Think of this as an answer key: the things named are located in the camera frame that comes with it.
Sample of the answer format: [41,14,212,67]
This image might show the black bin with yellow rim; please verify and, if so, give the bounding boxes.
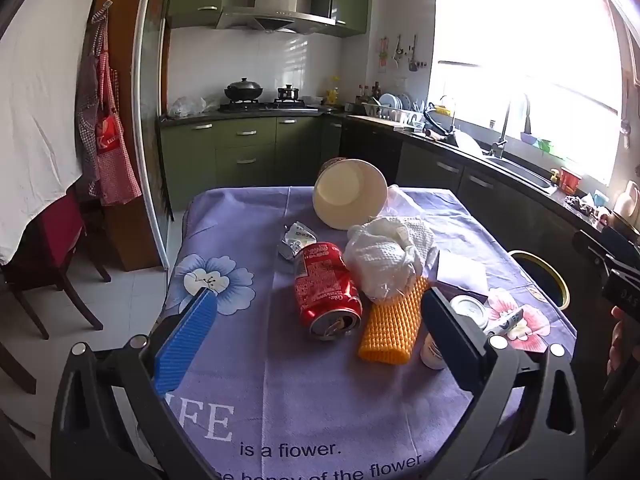
[507,249,572,313]

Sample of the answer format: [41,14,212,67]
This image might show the cream paper bowl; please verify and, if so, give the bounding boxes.
[312,157,388,231]

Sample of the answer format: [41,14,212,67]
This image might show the crumpled plastic bag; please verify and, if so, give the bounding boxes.
[167,96,208,118]

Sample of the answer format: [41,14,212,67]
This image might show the white dish rack with dishes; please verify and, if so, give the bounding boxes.
[362,91,426,123]

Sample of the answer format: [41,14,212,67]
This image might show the small white wrapper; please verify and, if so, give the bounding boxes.
[482,307,526,337]

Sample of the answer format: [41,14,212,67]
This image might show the steel range hood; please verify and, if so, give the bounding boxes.
[216,0,337,36]

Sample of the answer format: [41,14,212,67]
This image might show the white hanging cloth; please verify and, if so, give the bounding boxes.
[0,0,108,266]

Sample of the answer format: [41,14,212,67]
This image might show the orange foam net sleeve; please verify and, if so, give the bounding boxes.
[357,276,432,365]

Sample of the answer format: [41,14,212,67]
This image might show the glass sliding door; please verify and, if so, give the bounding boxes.
[131,0,173,268]

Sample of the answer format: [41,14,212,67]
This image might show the black wok with lid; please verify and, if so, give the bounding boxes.
[223,78,264,103]

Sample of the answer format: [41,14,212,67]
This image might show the clear bag with white tissue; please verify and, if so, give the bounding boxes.
[344,185,438,306]

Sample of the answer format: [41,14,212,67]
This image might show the green base cabinets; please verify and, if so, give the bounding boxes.
[159,114,346,213]

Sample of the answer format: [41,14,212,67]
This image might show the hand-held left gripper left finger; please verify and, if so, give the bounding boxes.
[50,287,221,480]

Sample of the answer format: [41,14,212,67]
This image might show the red checkered apron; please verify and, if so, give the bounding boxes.
[95,20,143,206]

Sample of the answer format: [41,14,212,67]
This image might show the bright window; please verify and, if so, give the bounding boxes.
[427,0,626,186]

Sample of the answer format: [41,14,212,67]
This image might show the wooden cutting board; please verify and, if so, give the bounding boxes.
[347,114,406,131]

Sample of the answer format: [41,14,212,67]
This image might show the person's right hand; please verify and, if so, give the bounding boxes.
[607,305,640,373]

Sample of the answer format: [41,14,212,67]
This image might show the dark checkered apron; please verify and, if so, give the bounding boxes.
[75,25,103,196]

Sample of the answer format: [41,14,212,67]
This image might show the tall metal faucet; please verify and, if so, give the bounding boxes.
[489,92,532,160]

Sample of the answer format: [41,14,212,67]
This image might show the white plate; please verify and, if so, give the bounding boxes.
[445,130,486,157]

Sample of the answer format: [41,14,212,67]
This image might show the white jug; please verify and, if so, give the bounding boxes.
[612,180,640,226]

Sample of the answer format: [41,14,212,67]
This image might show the red soda can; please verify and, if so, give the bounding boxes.
[292,241,363,342]

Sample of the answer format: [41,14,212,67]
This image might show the gas stove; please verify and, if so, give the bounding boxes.
[218,100,319,113]

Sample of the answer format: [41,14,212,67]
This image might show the yellow basket with arched handle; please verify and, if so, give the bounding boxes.
[432,95,457,131]

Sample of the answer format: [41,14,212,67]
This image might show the silver pouch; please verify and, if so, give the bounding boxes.
[277,221,318,261]

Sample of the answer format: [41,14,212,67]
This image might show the black kitchen countertop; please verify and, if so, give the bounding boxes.
[159,107,640,241]

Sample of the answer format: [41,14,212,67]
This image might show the row of condiment bottles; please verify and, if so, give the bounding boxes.
[356,81,383,106]

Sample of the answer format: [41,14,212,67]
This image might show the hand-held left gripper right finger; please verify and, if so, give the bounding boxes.
[421,287,588,480]

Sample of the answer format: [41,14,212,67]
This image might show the steel sink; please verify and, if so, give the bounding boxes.
[482,156,558,196]

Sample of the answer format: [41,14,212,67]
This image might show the red cup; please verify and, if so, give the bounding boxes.
[559,166,583,195]

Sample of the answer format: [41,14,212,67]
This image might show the red wooden chair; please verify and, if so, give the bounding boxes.
[0,185,113,341]

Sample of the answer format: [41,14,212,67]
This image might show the red white milk carton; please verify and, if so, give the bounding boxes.
[431,251,490,303]

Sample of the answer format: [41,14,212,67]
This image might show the small white jar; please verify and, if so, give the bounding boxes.
[420,294,490,371]

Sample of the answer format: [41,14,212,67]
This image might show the purple floral tablecloth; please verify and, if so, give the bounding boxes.
[162,186,578,480]

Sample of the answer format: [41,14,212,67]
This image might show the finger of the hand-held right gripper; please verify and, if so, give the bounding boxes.
[572,225,640,273]

